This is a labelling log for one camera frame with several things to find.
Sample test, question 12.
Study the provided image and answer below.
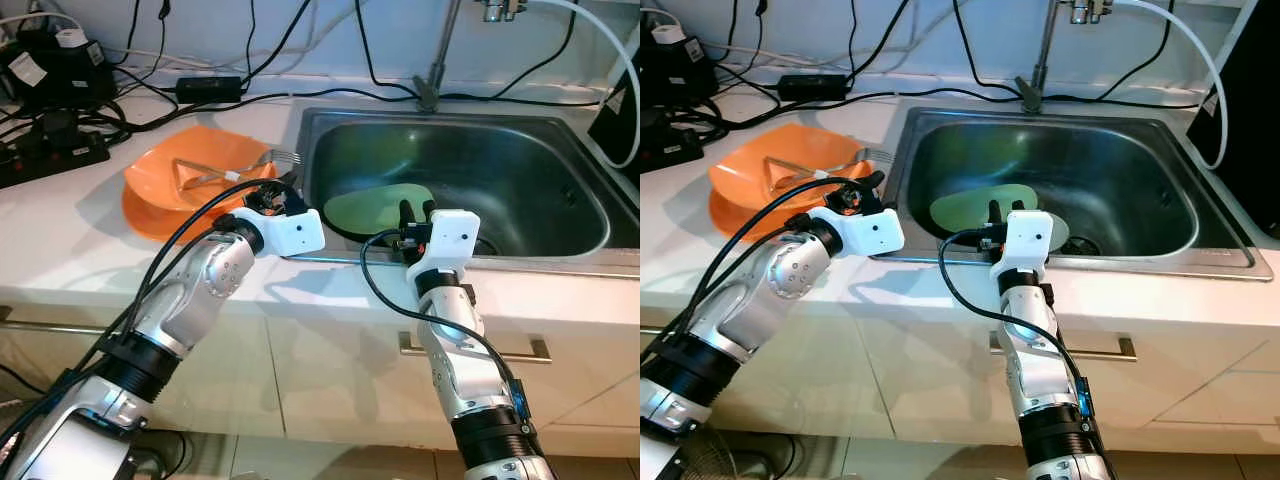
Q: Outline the green plastic plate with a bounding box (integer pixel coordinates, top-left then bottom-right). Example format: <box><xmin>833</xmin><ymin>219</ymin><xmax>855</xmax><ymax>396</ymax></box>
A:
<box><xmin>322</xmin><ymin>183</ymin><xmax>437</xmax><ymax>237</ymax></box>
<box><xmin>928</xmin><ymin>183</ymin><xmax>1042</xmax><ymax>240</ymax></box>

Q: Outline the silver metal fork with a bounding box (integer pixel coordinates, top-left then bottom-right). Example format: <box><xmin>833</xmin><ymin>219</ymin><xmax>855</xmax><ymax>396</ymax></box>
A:
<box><xmin>185</xmin><ymin>149</ymin><xmax>304</xmax><ymax>192</ymax></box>
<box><xmin>770</xmin><ymin>147</ymin><xmax>897</xmax><ymax>192</ymax></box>

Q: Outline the slim metal utensil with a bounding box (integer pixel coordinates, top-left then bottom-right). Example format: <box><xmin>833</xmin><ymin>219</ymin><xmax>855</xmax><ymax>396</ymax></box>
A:
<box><xmin>765</xmin><ymin>156</ymin><xmax>861</xmax><ymax>181</ymax></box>
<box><xmin>174</xmin><ymin>157</ymin><xmax>273</xmax><ymax>182</ymax></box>

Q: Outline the stainless steel sink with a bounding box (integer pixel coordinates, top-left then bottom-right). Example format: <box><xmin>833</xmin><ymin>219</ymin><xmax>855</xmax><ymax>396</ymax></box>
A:
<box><xmin>880</xmin><ymin>105</ymin><xmax>1263</xmax><ymax>282</ymax></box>
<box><xmin>285</xmin><ymin>105</ymin><xmax>641</xmax><ymax>267</ymax></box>

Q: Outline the black power adapter brick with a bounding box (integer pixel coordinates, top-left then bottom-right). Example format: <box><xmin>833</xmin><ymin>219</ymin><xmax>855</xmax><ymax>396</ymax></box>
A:
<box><xmin>174</xmin><ymin>75</ymin><xmax>245</xmax><ymax>102</ymax></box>
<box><xmin>777</xmin><ymin>72</ymin><xmax>850</xmax><ymax>100</ymax></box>

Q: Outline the orange plastic bowl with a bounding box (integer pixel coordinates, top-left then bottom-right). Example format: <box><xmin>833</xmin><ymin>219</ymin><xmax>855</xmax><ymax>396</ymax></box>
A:
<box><xmin>707</xmin><ymin>125</ymin><xmax>867</xmax><ymax>207</ymax></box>
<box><xmin>124</xmin><ymin>125</ymin><xmax>278</xmax><ymax>213</ymax></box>

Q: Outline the orange plastic plate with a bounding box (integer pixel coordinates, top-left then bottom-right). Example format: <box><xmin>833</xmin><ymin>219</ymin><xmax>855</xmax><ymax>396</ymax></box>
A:
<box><xmin>121</xmin><ymin>182</ymin><xmax>251</xmax><ymax>244</ymax></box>
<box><xmin>708</xmin><ymin>186</ymin><xmax>833</xmax><ymax>242</ymax></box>

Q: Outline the cream cabinet drawer front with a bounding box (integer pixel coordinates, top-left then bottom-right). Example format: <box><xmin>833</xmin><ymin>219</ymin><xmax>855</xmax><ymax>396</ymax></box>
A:
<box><xmin>640</xmin><ymin>300</ymin><xmax>1031</xmax><ymax>451</ymax></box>
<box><xmin>0</xmin><ymin>296</ymin><xmax>446</xmax><ymax>451</ymax></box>
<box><xmin>500</xmin><ymin>310</ymin><xmax>641</xmax><ymax>461</ymax></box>
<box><xmin>1080</xmin><ymin>315</ymin><xmax>1280</xmax><ymax>456</ymax></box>

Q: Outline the black power strip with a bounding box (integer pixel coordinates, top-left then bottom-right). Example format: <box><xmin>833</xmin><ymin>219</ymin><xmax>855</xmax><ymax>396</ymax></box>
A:
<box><xmin>0</xmin><ymin>128</ymin><xmax>112</xmax><ymax>190</ymax></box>
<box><xmin>640</xmin><ymin>118</ymin><xmax>707</xmax><ymax>173</ymax></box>

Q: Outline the black appliance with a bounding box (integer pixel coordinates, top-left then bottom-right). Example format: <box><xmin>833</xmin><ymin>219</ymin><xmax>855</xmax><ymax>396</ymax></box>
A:
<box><xmin>587</xmin><ymin>68</ymin><xmax>641</xmax><ymax>182</ymax></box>
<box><xmin>1185</xmin><ymin>0</ymin><xmax>1280</xmax><ymax>239</ymax></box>

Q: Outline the black bulky charger device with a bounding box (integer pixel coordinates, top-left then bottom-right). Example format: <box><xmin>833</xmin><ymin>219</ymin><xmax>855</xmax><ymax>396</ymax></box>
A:
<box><xmin>0</xmin><ymin>28</ymin><xmax>120</xmax><ymax>112</ymax></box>
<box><xmin>640</xmin><ymin>18</ymin><xmax>723</xmax><ymax>103</ymax></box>

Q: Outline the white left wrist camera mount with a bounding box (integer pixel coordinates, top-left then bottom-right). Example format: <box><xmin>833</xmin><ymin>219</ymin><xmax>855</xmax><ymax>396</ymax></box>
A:
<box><xmin>227</xmin><ymin>207</ymin><xmax>327</xmax><ymax>260</ymax></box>
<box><xmin>807</xmin><ymin>204</ymin><xmax>905</xmax><ymax>260</ymax></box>

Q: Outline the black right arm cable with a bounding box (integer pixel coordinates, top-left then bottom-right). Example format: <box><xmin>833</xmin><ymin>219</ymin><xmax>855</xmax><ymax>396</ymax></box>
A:
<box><xmin>937</xmin><ymin>228</ymin><xmax>1096</xmax><ymax>411</ymax></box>
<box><xmin>359</xmin><ymin>228</ymin><xmax>526</xmax><ymax>411</ymax></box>

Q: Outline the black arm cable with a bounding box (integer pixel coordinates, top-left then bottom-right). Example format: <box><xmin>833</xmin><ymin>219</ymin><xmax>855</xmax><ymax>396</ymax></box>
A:
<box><xmin>640</xmin><ymin>176</ymin><xmax>871</xmax><ymax>366</ymax></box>
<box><xmin>359</xmin><ymin>228</ymin><xmax>526</xmax><ymax>411</ymax></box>
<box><xmin>937</xmin><ymin>228</ymin><xmax>1096</xmax><ymax>411</ymax></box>
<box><xmin>0</xmin><ymin>180</ymin><xmax>291</xmax><ymax>446</ymax></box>

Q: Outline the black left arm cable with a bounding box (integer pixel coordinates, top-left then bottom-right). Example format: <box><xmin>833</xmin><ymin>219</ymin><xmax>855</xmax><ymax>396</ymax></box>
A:
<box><xmin>0</xmin><ymin>180</ymin><xmax>291</xmax><ymax>446</ymax></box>
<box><xmin>640</xmin><ymin>176</ymin><xmax>871</xmax><ymax>366</ymax></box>

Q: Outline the metal drawer handle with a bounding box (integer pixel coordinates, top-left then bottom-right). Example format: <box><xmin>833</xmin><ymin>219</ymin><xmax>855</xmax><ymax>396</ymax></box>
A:
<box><xmin>0</xmin><ymin>304</ymin><xmax>106</xmax><ymax>338</ymax></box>
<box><xmin>399</xmin><ymin>329</ymin><xmax>554</xmax><ymax>365</ymax></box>
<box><xmin>989</xmin><ymin>329</ymin><xmax>1139</xmax><ymax>363</ymax></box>

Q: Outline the metal wall tap valve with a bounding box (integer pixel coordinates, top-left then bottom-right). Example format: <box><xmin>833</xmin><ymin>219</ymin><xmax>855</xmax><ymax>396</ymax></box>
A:
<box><xmin>1060</xmin><ymin>0</ymin><xmax>1117</xmax><ymax>27</ymax></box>
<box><xmin>480</xmin><ymin>0</ymin><xmax>532</xmax><ymax>24</ymax></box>

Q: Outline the white water hose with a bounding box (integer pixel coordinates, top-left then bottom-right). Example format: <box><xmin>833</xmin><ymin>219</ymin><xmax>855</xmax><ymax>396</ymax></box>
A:
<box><xmin>528</xmin><ymin>0</ymin><xmax>641</xmax><ymax>170</ymax></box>
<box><xmin>1110</xmin><ymin>0</ymin><xmax>1230</xmax><ymax>172</ymax></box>

